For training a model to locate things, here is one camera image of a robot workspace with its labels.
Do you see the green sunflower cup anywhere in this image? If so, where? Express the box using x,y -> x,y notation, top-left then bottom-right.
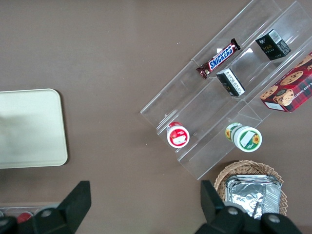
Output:
225,122 -> 263,153

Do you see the black box with Face print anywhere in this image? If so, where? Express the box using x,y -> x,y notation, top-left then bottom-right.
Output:
255,29 -> 292,61

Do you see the red soda can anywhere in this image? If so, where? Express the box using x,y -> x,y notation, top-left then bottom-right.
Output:
16,212 -> 34,224

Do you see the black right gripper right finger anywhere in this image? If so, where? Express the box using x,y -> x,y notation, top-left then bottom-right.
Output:
195,180 -> 303,234

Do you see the clear acrylic tiered shelf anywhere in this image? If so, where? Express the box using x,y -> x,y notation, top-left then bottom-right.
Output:
140,0 -> 312,181

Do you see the clear acrylic can holder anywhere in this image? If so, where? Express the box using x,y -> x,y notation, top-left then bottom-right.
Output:
0,206 -> 59,220

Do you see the aluminium foil container stack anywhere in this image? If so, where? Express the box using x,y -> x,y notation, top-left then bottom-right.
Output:
224,175 -> 283,220

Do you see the red plaid cookie box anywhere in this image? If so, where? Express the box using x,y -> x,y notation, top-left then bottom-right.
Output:
259,52 -> 312,113

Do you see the Snickers chocolate bar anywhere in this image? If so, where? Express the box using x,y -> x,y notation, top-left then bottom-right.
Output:
196,38 -> 241,80

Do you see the white rectangular tray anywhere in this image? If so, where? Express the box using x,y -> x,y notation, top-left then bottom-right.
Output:
0,88 -> 68,169

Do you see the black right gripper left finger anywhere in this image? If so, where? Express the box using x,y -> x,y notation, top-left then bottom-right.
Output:
31,180 -> 92,234

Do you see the light tan wicker basket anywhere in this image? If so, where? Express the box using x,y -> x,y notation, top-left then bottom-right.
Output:
214,160 -> 288,217

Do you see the red-lidded yogurt cup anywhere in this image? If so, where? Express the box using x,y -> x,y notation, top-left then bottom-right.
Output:
166,121 -> 191,149

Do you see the black box with white label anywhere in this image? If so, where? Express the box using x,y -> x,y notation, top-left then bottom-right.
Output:
215,68 -> 246,98

